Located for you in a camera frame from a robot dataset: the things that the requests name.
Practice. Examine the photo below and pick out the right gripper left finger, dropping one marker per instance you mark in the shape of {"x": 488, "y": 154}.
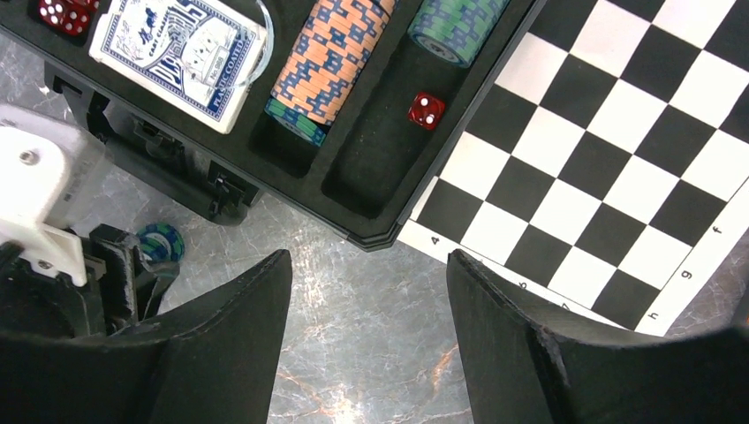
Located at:
{"x": 211, "y": 360}

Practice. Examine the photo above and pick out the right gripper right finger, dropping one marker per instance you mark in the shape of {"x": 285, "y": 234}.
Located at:
{"x": 528, "y": 360}

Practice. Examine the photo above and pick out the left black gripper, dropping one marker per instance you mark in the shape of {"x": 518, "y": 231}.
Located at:
{"x": 132, "y": 290}

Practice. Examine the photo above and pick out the teal chip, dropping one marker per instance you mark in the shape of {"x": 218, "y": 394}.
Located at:
{"x": 161, "y": 242}
{"x": 295, "y": 122}

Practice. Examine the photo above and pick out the black poker set case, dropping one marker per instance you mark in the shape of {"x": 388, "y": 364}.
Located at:
{"x": 366, "y": 177}

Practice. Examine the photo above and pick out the clear round lid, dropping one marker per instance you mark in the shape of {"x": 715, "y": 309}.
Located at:
{"x": 238, "y": 44}

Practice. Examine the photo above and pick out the pink chip stack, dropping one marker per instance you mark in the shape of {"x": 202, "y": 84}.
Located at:
{"x": 330, "y": 52}

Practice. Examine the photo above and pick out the green blue chip stack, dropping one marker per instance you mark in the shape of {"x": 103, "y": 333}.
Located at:
{"x": 455, "y": 30}

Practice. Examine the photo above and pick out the black white checkered board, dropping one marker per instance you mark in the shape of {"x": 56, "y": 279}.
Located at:
{"x": 606, "y": 169}

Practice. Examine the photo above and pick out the blue card deck in case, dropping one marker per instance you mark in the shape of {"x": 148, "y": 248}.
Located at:
{"x": 158, "y": 45}

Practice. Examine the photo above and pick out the red die right slot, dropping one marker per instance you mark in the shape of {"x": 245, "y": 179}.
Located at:
{"x": 426, "y": 110}

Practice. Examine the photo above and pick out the red die in case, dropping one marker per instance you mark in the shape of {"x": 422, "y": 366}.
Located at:
{"x": 70, "y": 17}

